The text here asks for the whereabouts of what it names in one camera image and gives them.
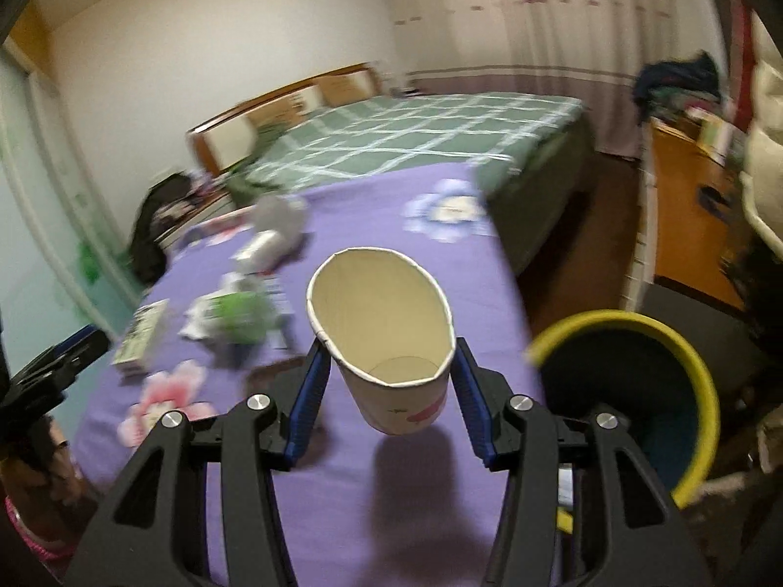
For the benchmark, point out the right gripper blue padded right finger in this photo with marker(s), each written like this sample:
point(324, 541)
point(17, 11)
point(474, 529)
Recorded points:
point(472, 385)

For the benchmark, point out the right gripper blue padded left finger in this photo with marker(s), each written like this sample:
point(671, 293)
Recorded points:
point(302, 402)

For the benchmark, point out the white paper cup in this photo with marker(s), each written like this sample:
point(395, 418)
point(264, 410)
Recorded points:
point(389, 328)

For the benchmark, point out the yellow rimmed trash bin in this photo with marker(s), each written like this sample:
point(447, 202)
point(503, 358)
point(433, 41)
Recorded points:
point(609, 360)

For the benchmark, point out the green label plastic cup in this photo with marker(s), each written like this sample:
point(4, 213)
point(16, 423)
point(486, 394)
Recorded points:
point(233, 318)

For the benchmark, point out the white floral tea box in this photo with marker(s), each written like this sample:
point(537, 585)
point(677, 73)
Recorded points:
point(134, 355)

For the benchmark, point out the white bottle with round base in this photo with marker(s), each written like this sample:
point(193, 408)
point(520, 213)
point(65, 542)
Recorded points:
point(279, 222)

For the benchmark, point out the black clothes on nightstand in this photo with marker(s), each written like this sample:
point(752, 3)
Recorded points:
point(147, 259)

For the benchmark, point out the white nightstand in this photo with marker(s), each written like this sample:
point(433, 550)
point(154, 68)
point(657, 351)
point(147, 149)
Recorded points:
point(218, 205)

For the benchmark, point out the wooden headboard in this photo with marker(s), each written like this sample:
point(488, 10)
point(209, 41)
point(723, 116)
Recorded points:
point(228, 138)

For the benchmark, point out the bed with green plaid quilt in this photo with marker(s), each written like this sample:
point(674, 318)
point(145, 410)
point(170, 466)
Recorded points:
point(526, 152)

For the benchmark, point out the wooden desk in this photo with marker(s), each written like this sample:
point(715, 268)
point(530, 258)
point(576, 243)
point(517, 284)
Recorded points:
point(679, 244)

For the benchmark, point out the cream puffer jacket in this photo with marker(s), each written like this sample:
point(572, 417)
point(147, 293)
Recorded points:
point(762, 177)

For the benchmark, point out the dark clothes pile on desk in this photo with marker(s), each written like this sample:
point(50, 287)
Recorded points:
point(698, 78)

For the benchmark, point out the pink striped curtain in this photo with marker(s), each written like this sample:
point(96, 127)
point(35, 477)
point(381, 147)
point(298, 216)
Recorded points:
point(588, 49)

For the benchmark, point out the red quilted garment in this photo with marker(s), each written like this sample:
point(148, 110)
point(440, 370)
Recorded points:
point(736, 19)

